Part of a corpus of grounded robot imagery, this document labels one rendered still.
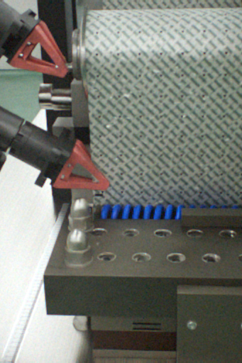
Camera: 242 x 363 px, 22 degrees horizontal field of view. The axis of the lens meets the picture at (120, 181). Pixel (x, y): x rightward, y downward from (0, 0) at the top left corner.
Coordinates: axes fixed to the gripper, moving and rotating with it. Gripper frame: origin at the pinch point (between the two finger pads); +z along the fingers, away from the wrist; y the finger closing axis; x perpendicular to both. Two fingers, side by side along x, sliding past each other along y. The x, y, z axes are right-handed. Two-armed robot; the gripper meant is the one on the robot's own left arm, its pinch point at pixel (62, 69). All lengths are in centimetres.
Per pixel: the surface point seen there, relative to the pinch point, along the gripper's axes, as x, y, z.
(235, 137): 8.8, 5.4, 25.3
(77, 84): -1.1, -2.4, 3.2
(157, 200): -5.9, 5.4, 22.7
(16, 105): -174, -428, -9
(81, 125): -6.1, -2.2, 7.6
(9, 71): -194, -551, -37
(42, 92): -5.8, -3.2, -0.4
